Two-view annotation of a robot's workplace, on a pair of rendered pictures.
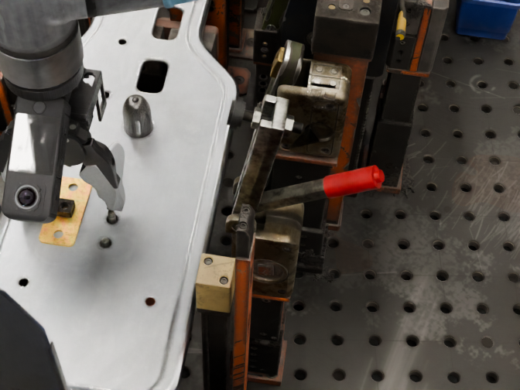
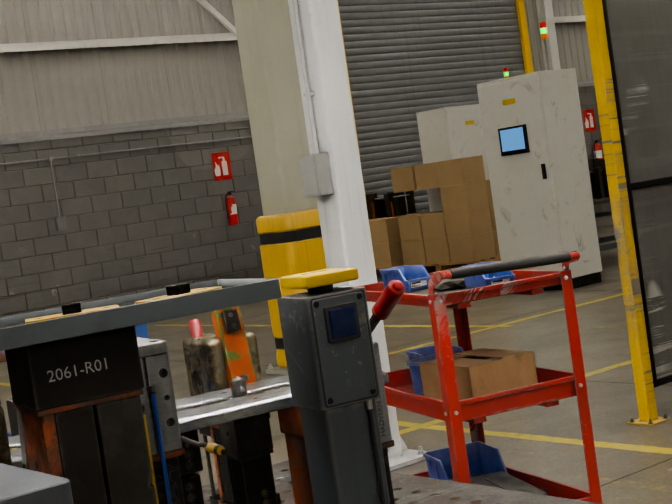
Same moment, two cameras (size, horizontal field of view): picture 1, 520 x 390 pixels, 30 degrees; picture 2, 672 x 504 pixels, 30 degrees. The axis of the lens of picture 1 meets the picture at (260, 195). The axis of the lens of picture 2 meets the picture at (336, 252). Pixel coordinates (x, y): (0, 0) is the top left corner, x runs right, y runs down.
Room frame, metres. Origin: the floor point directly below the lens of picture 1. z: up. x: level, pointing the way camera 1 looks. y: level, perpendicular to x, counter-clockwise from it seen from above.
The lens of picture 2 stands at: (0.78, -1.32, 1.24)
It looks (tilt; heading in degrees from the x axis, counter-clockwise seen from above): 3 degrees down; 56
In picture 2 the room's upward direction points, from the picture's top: 8 degrees counter-clockwise
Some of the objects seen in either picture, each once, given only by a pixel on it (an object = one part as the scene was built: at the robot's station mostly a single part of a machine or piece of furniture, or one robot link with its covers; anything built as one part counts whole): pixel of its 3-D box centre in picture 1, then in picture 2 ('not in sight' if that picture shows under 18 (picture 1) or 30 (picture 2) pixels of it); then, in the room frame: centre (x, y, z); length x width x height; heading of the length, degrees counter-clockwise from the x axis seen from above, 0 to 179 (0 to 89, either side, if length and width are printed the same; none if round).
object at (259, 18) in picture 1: (263, 94); not in sight; (0.86, 0.00, 0.84); 0.04 x 0.03 x 0.29; 174
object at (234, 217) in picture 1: (241, 224); not in sight; (0.51, 0.02, 1.06); 0.03 x 0.01 x 0.03; 84
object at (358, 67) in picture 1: (330, 123); not in sight; (0.76, -0.08, 0.91); 0.07 x 0.05 x 0.42; 84
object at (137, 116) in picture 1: (137, 117); not in sight; (0.67, 0.14, 1.02); 0.03 x 0.03 x 0.07
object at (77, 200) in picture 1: (65, 208); not in sight; (0.55, 0.20, 1.01); 0.08 x 0.04 x 0.01; 174
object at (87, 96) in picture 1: (53, 98); not in sight; (0.58, 0.20, 1.15); 0.09 x 0.08 x 0.12; 174
